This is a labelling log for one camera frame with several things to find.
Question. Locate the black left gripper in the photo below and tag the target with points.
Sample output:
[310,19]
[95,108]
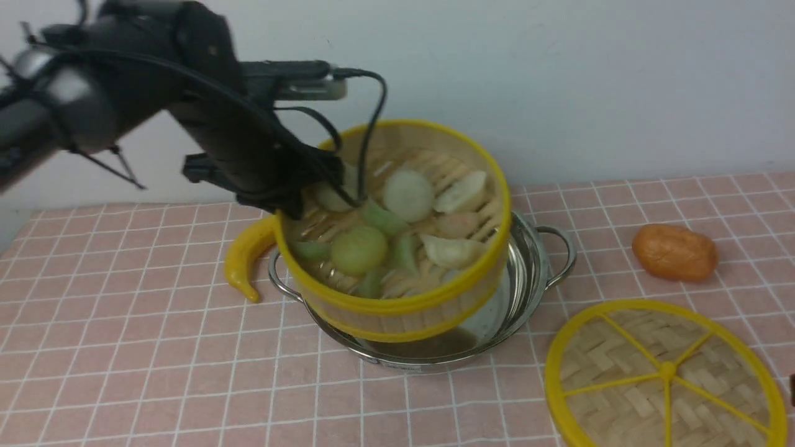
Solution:
[241,155]

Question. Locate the yellow bamboo steamer basket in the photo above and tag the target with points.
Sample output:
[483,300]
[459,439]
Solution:
[419,306]

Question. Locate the yellow bamboo steamer lid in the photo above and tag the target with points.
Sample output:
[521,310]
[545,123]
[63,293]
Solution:
[646,373]

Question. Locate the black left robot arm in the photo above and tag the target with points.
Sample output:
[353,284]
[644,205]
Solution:
[81,87]

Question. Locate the stainless steel pot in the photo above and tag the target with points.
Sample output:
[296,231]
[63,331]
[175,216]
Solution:
[525,279]

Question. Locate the yellow banana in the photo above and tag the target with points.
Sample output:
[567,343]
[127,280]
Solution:
[243,254]

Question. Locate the green round dumpling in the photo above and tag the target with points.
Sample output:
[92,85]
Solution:
[358,250]

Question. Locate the white round bun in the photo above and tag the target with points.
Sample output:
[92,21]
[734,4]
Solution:
[409,194]

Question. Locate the pink checkered tablecloth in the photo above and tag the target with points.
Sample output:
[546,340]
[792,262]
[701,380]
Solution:
[118,329]

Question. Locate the pale folded dumpling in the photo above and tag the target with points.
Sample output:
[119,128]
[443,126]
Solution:
[465,195]

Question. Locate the white folded dumpling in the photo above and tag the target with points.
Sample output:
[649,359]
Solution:
[452,254]

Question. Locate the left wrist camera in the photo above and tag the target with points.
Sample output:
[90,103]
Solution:
[268,81]

